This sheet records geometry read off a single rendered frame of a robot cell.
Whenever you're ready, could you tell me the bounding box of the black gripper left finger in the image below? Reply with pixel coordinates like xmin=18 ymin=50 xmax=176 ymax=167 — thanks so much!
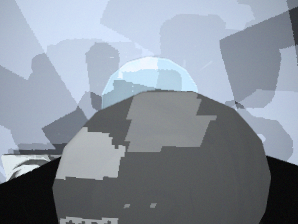
xmin=0 ymin=156 xmax=61 ymax=224

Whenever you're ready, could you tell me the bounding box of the white balance beam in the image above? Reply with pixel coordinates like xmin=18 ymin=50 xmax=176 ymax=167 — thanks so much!
xmin=1 ymin=153 xmax=63 ymax=181

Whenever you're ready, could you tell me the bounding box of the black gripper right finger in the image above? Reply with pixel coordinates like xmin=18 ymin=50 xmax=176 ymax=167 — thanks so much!
xmin=259 ymin=155 xmax=298 ymax=224

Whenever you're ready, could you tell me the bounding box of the white cylinder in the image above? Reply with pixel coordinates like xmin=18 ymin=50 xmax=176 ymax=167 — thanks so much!
xmin=52 ymin=89 xmax=271 ymax=224

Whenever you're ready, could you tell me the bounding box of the white round dish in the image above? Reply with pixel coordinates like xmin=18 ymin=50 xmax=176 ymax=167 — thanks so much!
xmin=101 ymin=56 xmax=197 ymax=109

